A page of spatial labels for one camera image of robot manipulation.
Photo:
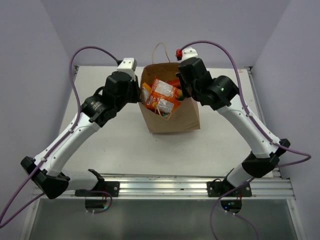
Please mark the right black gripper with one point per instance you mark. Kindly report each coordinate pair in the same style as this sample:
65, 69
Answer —
184, 92

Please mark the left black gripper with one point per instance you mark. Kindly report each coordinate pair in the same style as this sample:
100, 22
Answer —
134, 84

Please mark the yellow Kettle chips bag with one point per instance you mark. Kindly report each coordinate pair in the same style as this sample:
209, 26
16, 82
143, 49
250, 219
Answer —
145, 92

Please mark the orange small snack bag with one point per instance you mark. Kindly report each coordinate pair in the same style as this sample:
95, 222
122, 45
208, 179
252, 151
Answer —
163, 97

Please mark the brown paper bag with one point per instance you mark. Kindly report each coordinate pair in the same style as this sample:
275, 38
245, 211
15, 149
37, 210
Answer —
184, 119

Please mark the red cassava chips bag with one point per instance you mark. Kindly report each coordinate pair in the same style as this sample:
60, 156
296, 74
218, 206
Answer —
175, 83

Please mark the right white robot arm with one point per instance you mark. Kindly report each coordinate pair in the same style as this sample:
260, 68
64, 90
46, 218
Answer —
223, 96

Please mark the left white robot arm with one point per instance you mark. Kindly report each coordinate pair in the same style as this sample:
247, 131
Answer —
45, 169

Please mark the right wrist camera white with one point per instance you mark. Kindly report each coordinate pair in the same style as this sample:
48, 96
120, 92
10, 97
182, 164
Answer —
187, 53

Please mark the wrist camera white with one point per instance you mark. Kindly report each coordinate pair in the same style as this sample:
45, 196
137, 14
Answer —
187, 53
128, 66

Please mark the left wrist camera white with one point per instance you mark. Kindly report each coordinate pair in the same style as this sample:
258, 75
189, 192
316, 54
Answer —
128, 66

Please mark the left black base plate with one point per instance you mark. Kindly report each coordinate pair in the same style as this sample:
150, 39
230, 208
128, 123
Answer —
102, 188

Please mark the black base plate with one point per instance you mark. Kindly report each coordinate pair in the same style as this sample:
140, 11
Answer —
218, 187
102, 188

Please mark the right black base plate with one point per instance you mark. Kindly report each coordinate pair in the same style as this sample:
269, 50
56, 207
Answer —
218, 187

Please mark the aluminium front rail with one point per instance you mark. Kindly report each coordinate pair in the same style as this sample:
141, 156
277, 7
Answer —
169, 187

